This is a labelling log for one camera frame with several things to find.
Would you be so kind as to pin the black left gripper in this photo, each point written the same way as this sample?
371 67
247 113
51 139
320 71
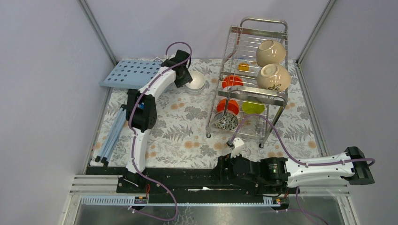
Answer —
187 78

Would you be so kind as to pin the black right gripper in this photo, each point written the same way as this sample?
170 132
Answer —
224 161

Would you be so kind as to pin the white bowl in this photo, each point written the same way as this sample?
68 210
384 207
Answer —
196 90
198 81

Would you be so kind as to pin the stainless steel dish rack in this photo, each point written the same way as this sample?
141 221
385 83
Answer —
241 45

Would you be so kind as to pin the beige bowl with flower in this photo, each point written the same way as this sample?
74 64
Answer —
274 77

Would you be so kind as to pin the white bowl front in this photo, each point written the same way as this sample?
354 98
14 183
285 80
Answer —
196 90

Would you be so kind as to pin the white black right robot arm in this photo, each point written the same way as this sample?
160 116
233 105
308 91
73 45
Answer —
351 166

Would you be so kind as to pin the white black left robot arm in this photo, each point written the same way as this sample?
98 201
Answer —
141 111

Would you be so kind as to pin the orange bowl lower rear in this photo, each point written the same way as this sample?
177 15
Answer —
232 80

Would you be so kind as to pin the orange bowl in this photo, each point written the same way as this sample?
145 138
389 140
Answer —
232 106
232 80

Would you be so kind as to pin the leopard pattern bowl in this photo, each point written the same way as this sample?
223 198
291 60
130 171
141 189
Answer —
229 121

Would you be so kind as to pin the blue perforated tray stand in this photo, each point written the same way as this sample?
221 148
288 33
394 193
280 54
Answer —
128 74

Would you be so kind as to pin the orange bowl lower front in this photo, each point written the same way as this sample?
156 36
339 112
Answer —
232 106

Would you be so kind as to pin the floral table mat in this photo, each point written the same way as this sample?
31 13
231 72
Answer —
178 138

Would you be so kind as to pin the small yellow cup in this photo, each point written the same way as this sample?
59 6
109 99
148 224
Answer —
243 67

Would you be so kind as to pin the lime green bowl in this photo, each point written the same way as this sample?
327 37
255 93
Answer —
253 108

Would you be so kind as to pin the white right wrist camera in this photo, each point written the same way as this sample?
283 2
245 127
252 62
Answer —
236 145

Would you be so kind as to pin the white slotted cable duct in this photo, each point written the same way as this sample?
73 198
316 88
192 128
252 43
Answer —
143 201

